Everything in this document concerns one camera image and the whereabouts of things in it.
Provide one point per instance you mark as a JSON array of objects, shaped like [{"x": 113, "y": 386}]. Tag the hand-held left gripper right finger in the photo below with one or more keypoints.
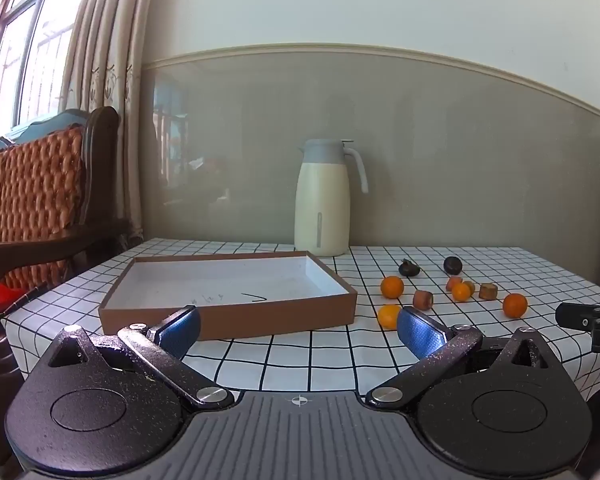
[{"x": 420, "y": 332}]

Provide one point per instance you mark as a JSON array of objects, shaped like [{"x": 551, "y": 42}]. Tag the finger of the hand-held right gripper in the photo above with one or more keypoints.
[{"x": 577, "y": 316}]

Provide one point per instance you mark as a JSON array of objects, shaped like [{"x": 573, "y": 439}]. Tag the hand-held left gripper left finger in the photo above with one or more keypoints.
[{"x": 179, "y": 332}]

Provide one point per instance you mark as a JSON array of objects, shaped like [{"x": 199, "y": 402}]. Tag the orange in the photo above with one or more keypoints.
[
  {"x": 387, "y": 316},
  {"x": 392, "y": 286},
  {"x": 461, "y": 292},
  {"x": 515, "y": 305}
]

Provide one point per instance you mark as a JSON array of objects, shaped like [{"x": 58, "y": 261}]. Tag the olive brown round fruit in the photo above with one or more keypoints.
[{"x": 471, "y": 286}]

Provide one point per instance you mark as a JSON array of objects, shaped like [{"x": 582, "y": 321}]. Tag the brown cardboard box tray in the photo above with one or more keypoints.
[{"x": 230, "y": 280}]

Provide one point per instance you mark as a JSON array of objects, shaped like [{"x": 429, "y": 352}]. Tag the brown cylinder fruit piece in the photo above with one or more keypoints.
[{"x": 423, "y": 299}]

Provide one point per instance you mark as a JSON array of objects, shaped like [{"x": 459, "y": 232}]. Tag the small dark stemmed fruit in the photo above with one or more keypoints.
[{"x": 408, "y": 268}]

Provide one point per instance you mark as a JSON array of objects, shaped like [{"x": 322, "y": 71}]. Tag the dark brown round fruit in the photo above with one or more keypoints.
[{"x": 452, "y": 265}]

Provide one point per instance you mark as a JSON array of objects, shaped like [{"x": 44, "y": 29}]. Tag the brown block fruit piece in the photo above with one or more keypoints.
[{"x": 487, "y": 291}]

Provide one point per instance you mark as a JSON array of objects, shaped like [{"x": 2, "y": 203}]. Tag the black white checked tablecloth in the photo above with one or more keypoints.
[{"x": 280, "y": 360}]

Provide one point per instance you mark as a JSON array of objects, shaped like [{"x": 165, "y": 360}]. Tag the cream and grey thermos jug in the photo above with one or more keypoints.
[{"x": 322, "y": 200}]

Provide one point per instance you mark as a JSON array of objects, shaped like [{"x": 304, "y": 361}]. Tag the red cloth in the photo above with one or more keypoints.
[{"x": 2, "y": 296}]

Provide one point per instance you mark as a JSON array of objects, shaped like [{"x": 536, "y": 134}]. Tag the dark wooden bench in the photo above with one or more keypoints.
[{"x": 102, "y": 160}]

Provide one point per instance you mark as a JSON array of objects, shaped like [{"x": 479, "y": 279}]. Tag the orange woven bench cushion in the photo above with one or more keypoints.
[{"x": 35, "y": 185}]

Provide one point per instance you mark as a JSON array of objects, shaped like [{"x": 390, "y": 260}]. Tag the beige patterned curtain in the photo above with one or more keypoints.
[{"x": 115, "y": 85}]

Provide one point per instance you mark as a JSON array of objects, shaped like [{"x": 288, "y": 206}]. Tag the blue cloth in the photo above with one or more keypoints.
[{"x": 30, "y": 122}]

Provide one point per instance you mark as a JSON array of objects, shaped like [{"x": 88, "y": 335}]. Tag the window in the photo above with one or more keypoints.
[{"x": 25, "y": 35}]

